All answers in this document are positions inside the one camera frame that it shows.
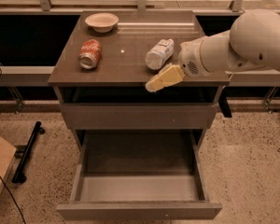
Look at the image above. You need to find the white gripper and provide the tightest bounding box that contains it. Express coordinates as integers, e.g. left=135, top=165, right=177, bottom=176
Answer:
left=146, top=36, right=210, bottom=92

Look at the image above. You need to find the blue labelled plastic bottle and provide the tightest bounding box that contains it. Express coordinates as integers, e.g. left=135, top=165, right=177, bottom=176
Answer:
left=146, top=39, right=175, bottom=70

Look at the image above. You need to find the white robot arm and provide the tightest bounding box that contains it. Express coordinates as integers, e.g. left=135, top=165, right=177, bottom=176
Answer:
left=146, top=9, right=280, bottom=92

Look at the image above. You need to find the grey drawer cabinet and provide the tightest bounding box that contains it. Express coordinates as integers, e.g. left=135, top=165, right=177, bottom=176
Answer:
left=49, top=10, right=229, bottom=145

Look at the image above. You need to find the closed grey top drawer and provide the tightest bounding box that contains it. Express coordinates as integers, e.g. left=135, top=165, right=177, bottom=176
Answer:
left=60, top=104, right=217, bottom=130

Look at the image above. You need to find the open grey middle drawer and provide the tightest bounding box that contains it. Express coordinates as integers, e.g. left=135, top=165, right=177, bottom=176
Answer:
left=57, top=130, right=222, bottom=220

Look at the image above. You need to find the red soda can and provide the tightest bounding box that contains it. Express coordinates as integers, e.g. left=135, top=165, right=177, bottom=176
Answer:
left=79, top=39, right=102, bottom=69

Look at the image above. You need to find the white paper bowl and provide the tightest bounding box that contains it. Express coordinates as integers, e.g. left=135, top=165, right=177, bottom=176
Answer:
left=85, top=13, right=119, bottom=33

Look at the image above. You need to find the black metal bar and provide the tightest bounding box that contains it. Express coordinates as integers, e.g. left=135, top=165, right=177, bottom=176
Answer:
left=12, top=121, right=45, bottom=184

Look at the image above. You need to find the black cable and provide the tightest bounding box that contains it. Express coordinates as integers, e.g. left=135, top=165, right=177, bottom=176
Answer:
left=0, top=156, right=27, bottom=224

